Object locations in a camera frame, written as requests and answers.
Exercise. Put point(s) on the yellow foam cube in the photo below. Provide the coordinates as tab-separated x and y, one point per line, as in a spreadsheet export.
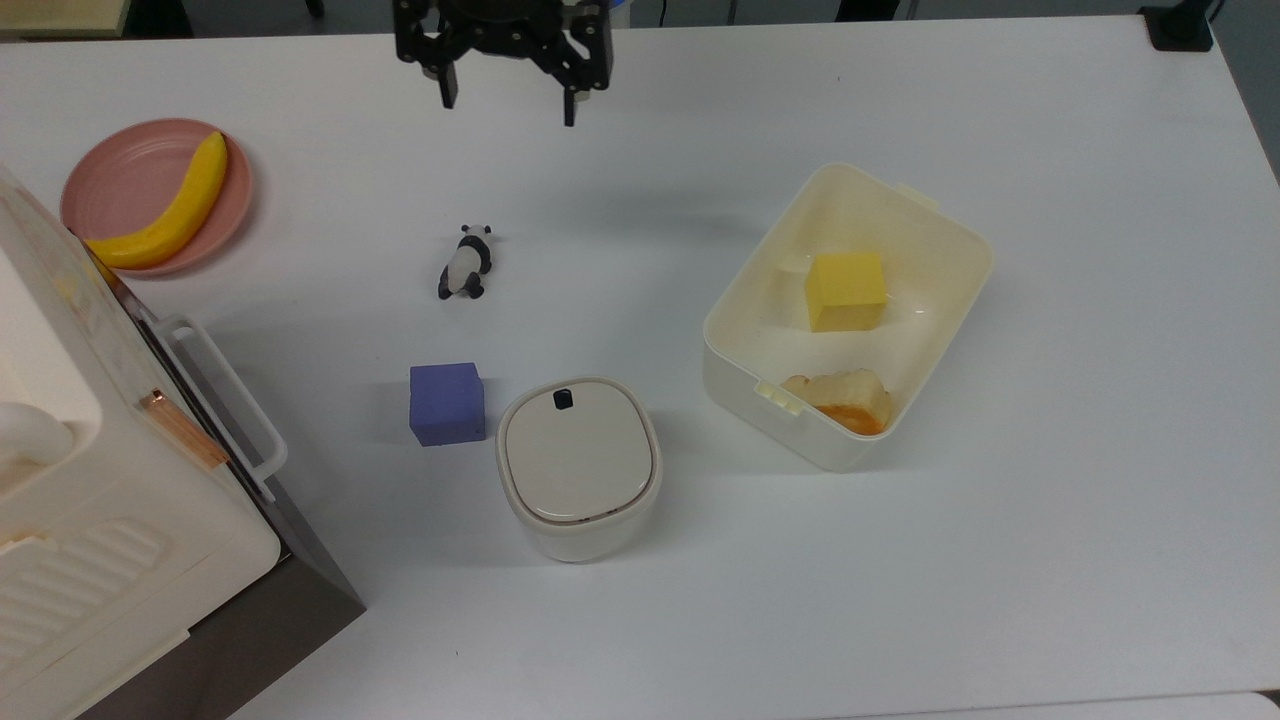
846	290

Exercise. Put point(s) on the white plastic storage box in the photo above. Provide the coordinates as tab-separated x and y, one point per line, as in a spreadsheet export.
930	260

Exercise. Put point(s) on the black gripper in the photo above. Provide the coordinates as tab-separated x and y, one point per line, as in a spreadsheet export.
505	25

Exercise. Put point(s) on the black clamp mount base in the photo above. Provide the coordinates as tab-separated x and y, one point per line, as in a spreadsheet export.
1180	25

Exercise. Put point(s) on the small panda figurine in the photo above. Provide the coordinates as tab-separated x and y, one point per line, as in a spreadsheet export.
465	265

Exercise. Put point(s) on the toy bread with orange filling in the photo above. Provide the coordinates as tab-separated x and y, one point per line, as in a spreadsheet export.
845	400

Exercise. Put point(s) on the yellow toy banana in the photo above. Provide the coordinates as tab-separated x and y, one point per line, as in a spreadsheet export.
180	215

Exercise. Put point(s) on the beige trash can with lid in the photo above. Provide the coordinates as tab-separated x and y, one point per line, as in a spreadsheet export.
580	460

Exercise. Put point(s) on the pink plate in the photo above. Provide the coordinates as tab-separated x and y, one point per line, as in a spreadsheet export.
125	180

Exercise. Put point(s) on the purple foam cube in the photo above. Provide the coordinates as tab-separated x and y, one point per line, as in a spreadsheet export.
446	405

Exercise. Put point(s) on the light wooden board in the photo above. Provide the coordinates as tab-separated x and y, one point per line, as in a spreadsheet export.
60	15

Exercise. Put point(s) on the cream toy oven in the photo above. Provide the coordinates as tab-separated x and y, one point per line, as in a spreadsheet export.
100	560

